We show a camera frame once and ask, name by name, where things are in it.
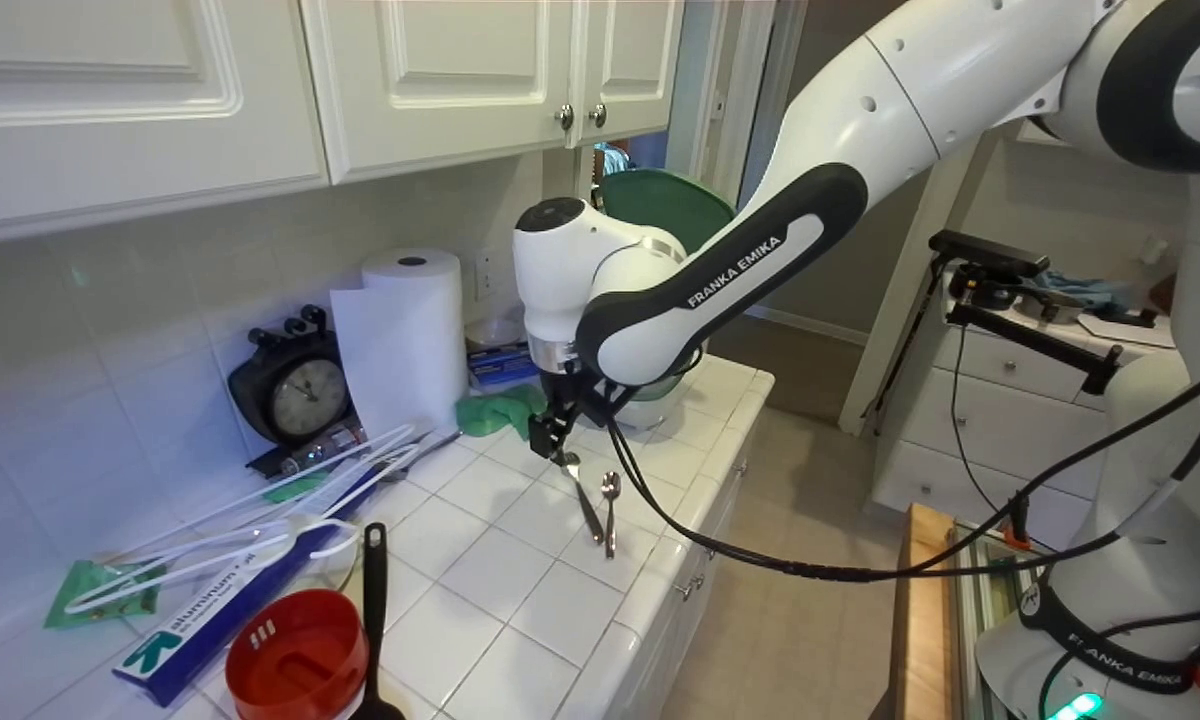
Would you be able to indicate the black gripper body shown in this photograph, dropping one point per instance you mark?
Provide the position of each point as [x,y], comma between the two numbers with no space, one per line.
[574,399]

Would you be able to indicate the wooden board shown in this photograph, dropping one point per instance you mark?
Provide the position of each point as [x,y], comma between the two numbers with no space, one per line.
[927,677]

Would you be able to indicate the white plastic hanger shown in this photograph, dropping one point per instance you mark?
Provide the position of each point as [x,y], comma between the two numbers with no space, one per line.
[227,524]

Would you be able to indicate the white compost bin green lid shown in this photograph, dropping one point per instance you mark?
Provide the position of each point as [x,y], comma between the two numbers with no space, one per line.
[656,221]

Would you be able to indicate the black camera on stand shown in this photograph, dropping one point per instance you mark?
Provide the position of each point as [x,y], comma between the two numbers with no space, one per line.
[1026,303]

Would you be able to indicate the white lower cabinets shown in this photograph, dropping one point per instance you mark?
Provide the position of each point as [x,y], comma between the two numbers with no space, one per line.
[695,463]

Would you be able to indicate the green cloth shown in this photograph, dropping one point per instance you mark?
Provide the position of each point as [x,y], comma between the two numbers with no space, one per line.
[92,579]

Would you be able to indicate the green plastic bag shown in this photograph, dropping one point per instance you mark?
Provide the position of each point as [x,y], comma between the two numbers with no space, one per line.
[499,411]

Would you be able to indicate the black kitchen scale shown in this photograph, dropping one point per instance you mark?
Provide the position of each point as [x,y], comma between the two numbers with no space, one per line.
[294,384]

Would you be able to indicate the silver metal spoon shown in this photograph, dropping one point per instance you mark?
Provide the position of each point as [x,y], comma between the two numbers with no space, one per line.
[609,488]

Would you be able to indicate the red measuring cup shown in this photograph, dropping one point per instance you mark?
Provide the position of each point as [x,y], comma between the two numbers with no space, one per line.
[303,656]

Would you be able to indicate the white cabinets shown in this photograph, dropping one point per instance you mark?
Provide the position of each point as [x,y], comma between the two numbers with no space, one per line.
[695,463]
[117,108]

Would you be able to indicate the white upper cabinets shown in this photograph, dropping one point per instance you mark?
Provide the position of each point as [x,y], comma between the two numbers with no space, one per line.
[117,108]

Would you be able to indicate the white paper towel roll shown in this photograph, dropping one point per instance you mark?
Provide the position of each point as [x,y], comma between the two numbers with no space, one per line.
[400,342]

